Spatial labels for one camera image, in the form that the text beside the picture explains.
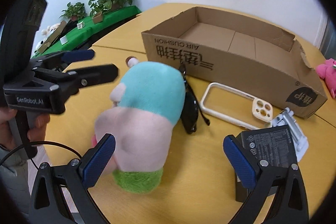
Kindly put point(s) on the brown cardboard box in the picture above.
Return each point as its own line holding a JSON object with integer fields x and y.
{"x": 241, "y": 52}

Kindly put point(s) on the small black product box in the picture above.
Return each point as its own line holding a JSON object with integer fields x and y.
{"x": 274, "y": 144}

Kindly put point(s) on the white folding phone stand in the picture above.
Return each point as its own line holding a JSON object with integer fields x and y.
{"x": 300, "y": 141}

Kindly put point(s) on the small potted green plant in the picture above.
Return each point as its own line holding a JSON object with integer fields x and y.
{"x": 74, "y": 12}

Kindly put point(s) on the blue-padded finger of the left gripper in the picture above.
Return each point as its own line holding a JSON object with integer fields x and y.
{"x": 68, "y": 57}

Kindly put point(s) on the cream clear phone case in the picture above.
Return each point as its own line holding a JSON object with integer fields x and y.
{"x": 231, "y": 108}

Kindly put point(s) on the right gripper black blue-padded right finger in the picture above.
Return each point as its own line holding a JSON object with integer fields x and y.
{"x": 289, "y": 204}

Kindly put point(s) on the white plush toy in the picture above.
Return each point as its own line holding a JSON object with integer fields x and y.
{"x": 50, "y": 35}

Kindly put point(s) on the black sunglasses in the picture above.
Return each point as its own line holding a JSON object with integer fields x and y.
{"x": 191, "y": 108}

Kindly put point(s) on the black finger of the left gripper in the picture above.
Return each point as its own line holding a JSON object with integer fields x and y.
{"x": 96, "y": 75}

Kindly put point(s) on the small cardboard planter box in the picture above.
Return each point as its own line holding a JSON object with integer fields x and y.
{"x": 98, "y": 18}

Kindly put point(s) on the person's left hand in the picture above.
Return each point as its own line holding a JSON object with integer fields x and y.
{"x": 37, "y": 133}

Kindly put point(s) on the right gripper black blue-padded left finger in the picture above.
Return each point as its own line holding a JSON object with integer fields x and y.
{"x": 48, "y": 204}

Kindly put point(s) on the pink blue green plush toy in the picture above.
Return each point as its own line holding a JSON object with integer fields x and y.
{"x": 147, "y": 104}

